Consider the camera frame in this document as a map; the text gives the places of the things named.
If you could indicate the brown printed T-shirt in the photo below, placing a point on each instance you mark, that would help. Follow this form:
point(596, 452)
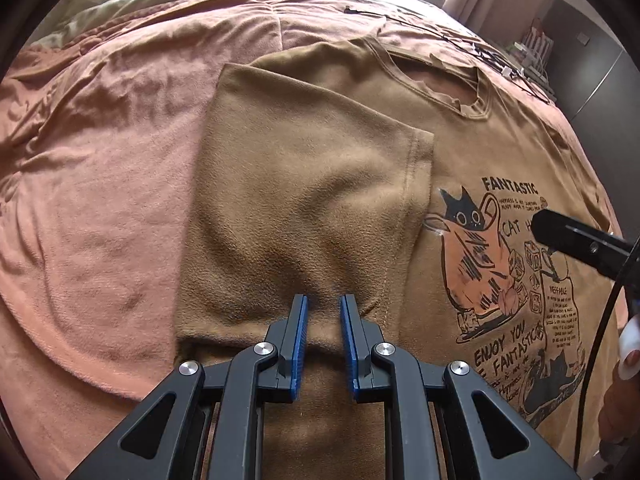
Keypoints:
point(325, 185)

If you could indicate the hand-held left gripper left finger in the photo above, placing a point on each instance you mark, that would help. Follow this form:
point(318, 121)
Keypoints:
point(299, 345)

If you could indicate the person's right hand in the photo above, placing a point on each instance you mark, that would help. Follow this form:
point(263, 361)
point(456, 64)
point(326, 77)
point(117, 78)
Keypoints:
point(625, 395)

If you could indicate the white bedside cabinet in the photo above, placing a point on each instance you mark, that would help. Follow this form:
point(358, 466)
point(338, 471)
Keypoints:
point(537, 77)

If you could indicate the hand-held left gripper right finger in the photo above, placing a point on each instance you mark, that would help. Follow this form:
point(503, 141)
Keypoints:
point(350, 345)

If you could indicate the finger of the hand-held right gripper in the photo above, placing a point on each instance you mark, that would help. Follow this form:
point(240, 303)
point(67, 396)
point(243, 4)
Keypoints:
point(570, 240)

